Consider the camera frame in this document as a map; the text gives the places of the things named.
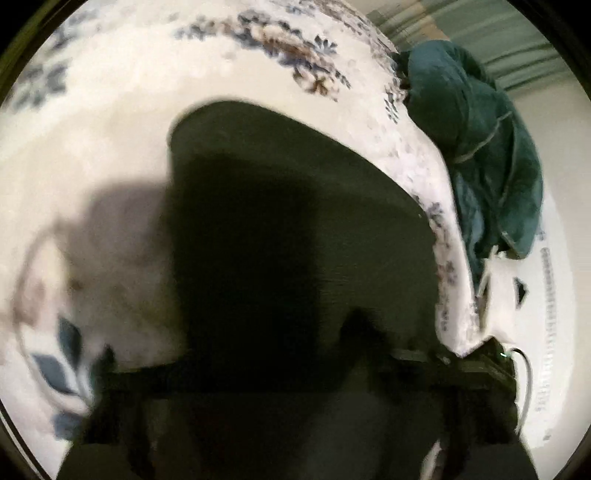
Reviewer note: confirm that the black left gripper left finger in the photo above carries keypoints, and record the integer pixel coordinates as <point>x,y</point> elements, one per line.
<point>139,428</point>

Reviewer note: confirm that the dark green garment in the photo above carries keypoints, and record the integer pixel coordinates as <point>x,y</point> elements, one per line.
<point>493,163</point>

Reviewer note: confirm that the black white striped garment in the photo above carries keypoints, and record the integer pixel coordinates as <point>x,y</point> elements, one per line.
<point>280,233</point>

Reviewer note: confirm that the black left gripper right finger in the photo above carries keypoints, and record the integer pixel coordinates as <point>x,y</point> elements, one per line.
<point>414,424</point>

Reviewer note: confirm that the floral white bed sheet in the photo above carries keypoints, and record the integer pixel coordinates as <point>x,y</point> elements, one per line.
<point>87,211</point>

